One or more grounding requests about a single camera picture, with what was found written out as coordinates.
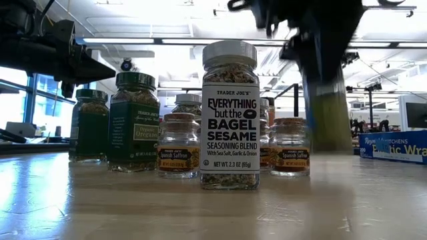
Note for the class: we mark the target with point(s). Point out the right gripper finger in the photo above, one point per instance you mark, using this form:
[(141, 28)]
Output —
[(323, 75)]

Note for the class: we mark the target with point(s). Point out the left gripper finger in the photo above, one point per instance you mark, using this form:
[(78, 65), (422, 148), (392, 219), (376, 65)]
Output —
[(98, 70)]

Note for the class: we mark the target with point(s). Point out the green-lid oregano jar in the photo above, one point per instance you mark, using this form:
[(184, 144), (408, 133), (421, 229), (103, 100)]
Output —
[(88, 133), (133, 133)]

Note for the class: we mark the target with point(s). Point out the cork-lid saffron jar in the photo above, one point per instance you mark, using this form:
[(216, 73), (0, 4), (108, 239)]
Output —
[(264, 156), (289, 153), (178, 150)]

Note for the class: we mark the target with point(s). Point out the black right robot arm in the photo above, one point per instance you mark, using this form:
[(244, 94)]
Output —
[(333, 10)]

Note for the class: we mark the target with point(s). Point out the black background robot arm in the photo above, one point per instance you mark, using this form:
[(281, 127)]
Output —
[(384, 125)]

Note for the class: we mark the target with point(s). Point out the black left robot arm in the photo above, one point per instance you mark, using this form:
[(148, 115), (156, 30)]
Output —
[(23, 50)]

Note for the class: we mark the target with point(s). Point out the overhead beam with light strips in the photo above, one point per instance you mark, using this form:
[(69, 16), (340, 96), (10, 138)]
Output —
[(116, 40)]

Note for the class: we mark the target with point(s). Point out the dark cup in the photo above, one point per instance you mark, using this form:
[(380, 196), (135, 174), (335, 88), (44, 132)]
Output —
[(58, 131)]

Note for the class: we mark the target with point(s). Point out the silver laptop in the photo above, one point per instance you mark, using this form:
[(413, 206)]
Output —
[(20, 129)]

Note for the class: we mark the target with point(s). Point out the flat black case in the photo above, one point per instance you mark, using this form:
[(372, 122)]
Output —
[(11, 136)]

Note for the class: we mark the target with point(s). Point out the blue plastic wrap box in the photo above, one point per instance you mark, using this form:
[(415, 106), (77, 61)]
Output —
[(393, 146)]

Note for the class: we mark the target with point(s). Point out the black monitor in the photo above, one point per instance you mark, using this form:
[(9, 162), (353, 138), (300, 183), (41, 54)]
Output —
[(417, 115)]

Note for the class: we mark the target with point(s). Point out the black overhead camera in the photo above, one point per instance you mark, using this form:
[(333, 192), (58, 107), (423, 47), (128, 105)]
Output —
[(350, 58)]

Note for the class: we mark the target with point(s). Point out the round black wall camera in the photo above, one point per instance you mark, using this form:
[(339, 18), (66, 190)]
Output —
[(126, 65)]

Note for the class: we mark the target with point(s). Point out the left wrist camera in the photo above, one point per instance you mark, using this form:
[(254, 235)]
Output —
[(63, 31)]

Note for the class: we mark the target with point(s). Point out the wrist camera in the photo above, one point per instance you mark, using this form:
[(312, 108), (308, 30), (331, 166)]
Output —
[(290, 48), (63, 31)]

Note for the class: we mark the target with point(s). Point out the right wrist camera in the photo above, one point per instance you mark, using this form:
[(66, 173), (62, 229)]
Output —
[(290, 48)]

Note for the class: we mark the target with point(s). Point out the black stand with camera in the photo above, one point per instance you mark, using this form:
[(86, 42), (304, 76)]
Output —
[(371, 110)]

